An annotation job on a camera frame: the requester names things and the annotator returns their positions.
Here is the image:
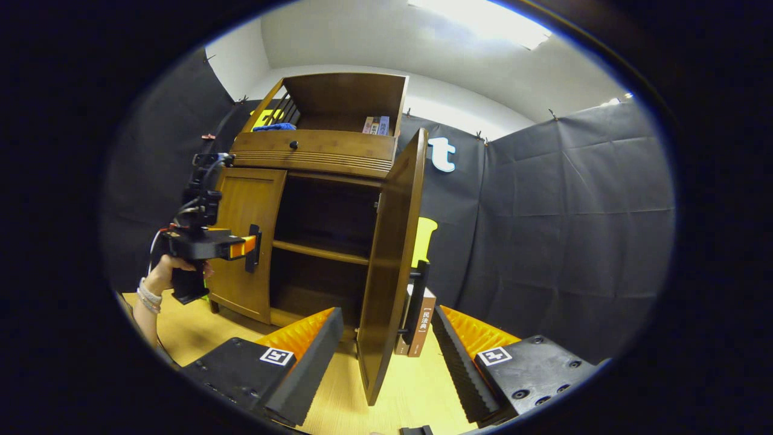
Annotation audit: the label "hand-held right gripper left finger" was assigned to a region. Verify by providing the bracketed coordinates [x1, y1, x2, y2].
[181, 307, 345, 427]

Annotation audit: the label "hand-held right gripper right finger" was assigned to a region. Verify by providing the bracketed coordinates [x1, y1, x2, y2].
[431, 305, 598, 424]

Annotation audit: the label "black door handle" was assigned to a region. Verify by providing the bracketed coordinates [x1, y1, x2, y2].
[399, 261, 431, 345]
[245, 224, 263, 274]

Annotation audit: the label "wooden shoe cabinet door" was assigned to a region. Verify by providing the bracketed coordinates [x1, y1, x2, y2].
[205, 167, 288, 325]
[356, 127, 429, 407]

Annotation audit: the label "wooden double-door shoe cabinet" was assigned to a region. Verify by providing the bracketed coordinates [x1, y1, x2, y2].
[205, 72, 431, 407]

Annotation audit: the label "upright books beside cabinet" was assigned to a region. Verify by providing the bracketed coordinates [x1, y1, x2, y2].
[396, 284, 437, 358]

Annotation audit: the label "wooden inner cabinet shelf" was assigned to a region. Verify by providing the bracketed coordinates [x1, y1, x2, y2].
[272, 240, 370, 266]

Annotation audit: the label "wooden cabinet drawer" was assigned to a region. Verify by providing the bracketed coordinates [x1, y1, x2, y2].
[229, 130, 399, 179]

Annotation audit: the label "black backdrop cloth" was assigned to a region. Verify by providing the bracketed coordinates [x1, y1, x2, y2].
[103, 48, 677, 366]

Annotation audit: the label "large ceiling light panel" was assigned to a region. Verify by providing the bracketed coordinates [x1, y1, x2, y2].
[408, 0, 553, 50]

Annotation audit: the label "beaded wrist bracelets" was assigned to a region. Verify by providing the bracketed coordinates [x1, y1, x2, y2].
[136, 277, 164, 315]

